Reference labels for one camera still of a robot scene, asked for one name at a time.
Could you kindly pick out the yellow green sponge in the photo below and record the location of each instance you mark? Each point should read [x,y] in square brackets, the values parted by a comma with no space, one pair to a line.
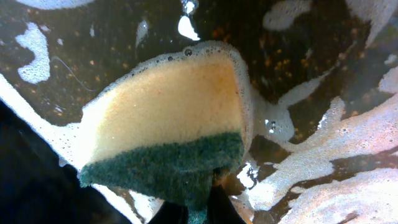
[171,128]

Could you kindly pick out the black water tray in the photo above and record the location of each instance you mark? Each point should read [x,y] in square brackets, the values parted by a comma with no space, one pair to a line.
[323,78]

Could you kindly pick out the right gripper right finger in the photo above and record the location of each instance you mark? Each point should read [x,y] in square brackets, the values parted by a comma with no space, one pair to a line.
[220,209]

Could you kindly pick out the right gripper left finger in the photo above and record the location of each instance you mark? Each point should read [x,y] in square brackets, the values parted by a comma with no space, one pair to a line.
[170,213]

